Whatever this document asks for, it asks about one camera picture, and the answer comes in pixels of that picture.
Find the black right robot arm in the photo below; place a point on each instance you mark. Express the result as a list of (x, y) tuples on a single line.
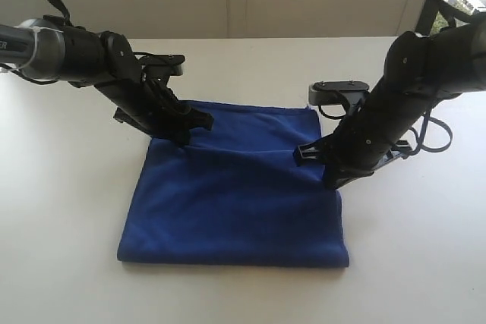
[(463, 71)]

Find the blue towel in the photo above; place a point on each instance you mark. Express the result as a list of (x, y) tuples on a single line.
[(234, 196)]

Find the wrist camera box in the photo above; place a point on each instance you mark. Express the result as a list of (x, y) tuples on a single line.
[(158, 65), (346, 93)]

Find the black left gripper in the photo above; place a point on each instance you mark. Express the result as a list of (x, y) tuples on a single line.
[(145, 102)]

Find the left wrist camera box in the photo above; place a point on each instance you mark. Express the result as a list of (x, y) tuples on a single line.
[(158, 65)]

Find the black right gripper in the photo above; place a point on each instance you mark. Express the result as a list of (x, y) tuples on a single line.
[(408, 88)]

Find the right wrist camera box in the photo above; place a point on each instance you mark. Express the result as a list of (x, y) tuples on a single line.
[(346, 93)]

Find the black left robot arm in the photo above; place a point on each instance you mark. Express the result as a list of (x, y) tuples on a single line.
[(46, 51)]

